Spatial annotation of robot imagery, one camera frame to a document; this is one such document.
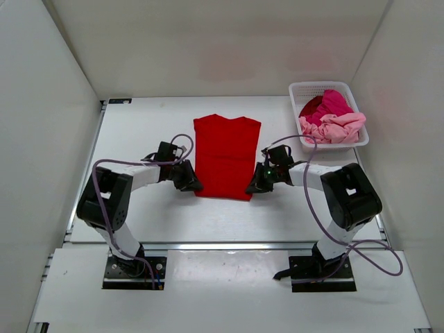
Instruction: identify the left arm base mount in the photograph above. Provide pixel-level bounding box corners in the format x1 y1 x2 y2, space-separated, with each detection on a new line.
102 254 167 291

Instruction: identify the dark red t shirt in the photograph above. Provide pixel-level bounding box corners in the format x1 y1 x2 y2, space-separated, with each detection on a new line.
299 96 323 117

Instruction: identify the magenta t shirt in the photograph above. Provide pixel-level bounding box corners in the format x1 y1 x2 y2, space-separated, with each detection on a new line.
310 89 354 126

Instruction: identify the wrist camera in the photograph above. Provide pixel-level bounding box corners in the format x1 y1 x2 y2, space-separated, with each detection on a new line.
153 142 187 162
262 145 294 166

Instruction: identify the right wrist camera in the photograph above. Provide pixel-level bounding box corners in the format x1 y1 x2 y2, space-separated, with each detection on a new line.
262 145 294 166

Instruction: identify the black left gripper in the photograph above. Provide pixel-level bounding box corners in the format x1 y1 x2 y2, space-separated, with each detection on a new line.
168 159 203 192

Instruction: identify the light pink t shirt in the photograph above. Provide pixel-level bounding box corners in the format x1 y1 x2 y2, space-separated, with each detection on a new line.
299 112 366 144

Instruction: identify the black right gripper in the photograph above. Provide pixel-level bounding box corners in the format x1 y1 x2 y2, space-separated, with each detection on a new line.
246 163 280 195

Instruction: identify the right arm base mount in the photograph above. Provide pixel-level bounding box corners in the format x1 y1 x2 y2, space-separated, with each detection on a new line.
273 256 357 293

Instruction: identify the dark label sticker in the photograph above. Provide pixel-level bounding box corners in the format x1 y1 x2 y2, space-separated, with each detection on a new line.
108 98 132 104

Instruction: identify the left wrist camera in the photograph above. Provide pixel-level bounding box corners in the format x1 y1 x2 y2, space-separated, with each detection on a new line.
153 142 187 162

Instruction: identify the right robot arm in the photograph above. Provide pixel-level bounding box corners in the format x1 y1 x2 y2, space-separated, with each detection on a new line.
246 161 382 278

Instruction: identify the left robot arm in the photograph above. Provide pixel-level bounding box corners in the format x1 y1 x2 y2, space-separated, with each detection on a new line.
76 159 203 276

